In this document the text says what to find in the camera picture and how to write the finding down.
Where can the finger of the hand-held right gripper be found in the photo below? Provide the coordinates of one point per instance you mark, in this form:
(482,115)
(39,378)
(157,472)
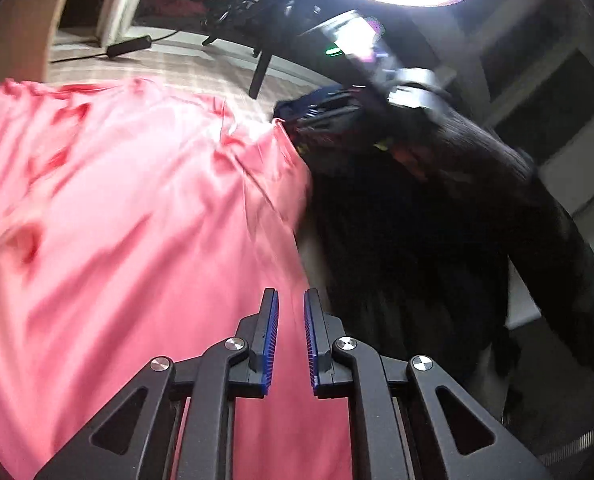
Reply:
(322,115)

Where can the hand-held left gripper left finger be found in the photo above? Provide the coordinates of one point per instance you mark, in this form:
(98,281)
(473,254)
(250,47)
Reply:
(272,340)

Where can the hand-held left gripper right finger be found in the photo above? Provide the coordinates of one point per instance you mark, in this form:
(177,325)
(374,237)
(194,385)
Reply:
(311,340)

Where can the pink shirt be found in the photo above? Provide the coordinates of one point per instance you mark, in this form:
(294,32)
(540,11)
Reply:
(137,220)

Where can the person's right forearm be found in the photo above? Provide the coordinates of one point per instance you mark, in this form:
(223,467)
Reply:
(527,220)

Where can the black tripod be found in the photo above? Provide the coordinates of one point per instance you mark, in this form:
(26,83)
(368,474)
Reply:
(267,25)

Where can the person's dark clothing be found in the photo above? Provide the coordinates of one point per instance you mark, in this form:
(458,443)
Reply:
(407,270)

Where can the beige striped bed cover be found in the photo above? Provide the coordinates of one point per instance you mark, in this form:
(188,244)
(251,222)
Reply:
(177,72)

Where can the wooden headboard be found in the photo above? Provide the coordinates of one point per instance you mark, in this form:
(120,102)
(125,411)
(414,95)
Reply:
(12,20)

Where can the white window frame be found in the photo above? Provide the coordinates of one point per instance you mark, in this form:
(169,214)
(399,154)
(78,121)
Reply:
(537,70)

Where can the white door frame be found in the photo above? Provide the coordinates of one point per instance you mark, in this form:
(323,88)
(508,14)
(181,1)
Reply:
(119,0)

